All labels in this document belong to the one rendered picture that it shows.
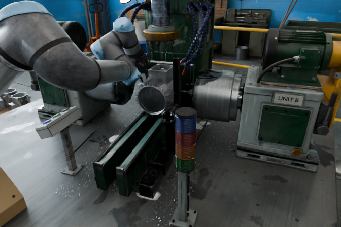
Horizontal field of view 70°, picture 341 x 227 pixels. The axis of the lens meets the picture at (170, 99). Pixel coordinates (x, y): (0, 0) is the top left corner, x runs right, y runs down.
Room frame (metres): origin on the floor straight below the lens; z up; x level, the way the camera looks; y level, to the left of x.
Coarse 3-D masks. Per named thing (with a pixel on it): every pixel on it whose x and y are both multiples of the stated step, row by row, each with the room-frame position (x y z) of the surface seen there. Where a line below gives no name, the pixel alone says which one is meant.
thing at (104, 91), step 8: (96, 88) 1.19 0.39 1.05; (104, 88) 1.17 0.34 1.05; (112, 88) 1.16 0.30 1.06; (120, 88) 1.22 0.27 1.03; (128, 88) 1.30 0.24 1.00; (88, 96) 1.25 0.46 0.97; (96, 96) 1.20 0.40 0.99; (104, 96) 1.18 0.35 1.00; (112, 96) 1.16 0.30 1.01; (120, 96) 1.21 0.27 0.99; (128, 96) 1.29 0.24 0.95; (120, 104) 1.21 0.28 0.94
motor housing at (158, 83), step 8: (152, 80) 1.14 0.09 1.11; (160, 80) 1.14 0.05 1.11; (144, 88) 1.17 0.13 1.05; (152, 88) 1.28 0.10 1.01; (160, 88) 1.09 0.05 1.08; (136, 96) 1.13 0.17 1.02; (144, 96) 1.18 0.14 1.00; (152, 96) 1.24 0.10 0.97; (160, 96) 1.29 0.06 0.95; (168, 96) 1.08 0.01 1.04; (144, 104) 1.15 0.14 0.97; (152, 104) 1.18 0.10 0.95; (160, 104) 1.20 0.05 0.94; (168, 104) 1.06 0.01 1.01; (152, 112) 1.11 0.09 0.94; (160, 112) 1.08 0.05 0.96
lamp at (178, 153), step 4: (176, 144) 0.58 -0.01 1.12; (176, 148) 0.58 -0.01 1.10; (180, 148) 0.57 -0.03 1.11; (184, 148) 0.56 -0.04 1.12; (188, 148) 0.56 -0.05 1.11; (192, 148) 0.57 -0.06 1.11; (176, 152) 0.58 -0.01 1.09; (180, 152) 0.57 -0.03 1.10; (184, 152) 0.56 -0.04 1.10; (188, 152) 0.56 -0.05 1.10; (192, 152) 0.57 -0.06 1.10; (180, 156) 0.57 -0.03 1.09; (184, 156) 0.56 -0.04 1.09; (188, 156) 0.56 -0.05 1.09; (192, 156) 0.57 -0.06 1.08
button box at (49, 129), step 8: (64, 112) 0.87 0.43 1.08; (72, 112) 0.88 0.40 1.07; (80, 112) 0.92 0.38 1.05; (56, 120) 0.81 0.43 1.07; (64, 120) 0.84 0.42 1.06; (72, 120) 0.86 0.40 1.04; (40, 128) 0.78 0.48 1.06; (48, 128) 0.76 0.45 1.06; (56, 128) 0.79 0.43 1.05; (64, 128) 0.82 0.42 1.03; (40, 136) 0.78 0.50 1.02; (48, 136) 0.77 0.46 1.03
